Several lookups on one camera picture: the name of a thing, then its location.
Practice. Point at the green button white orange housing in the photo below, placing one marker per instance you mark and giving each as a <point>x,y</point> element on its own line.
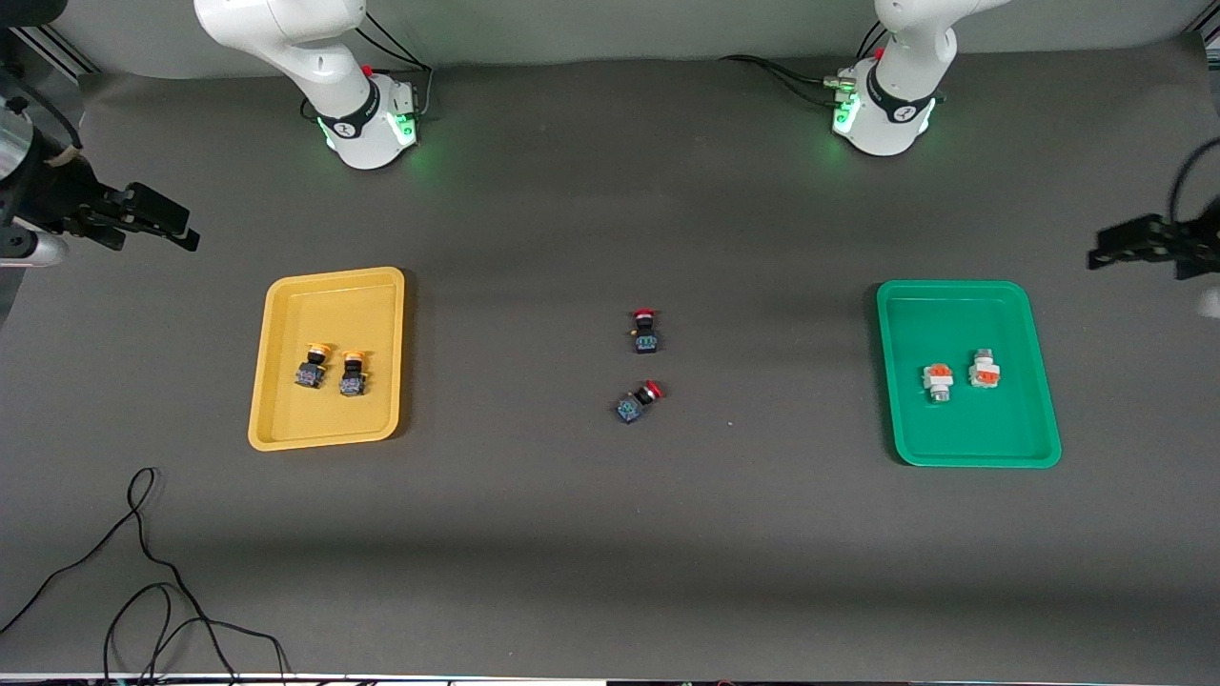
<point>985,369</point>
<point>938,383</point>

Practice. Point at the red push button switch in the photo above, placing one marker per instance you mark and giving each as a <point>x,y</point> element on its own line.
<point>644,332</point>
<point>637,402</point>

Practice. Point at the aluminium profile rail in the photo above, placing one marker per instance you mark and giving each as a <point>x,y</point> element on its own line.
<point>57,50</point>

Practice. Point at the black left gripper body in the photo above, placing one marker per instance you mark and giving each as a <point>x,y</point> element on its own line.
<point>1191,247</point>

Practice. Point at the yellow plastic tray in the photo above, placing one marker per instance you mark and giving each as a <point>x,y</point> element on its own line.
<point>329,314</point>

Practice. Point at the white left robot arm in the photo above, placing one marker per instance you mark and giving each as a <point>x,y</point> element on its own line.
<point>901,105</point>

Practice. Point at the green plastic tray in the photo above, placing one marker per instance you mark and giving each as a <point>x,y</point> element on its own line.
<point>953,324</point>

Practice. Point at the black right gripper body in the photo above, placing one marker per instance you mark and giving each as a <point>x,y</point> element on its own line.
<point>59,197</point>

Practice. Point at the yellow push button switch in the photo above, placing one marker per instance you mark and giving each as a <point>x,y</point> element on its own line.
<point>312,367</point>
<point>354,374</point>

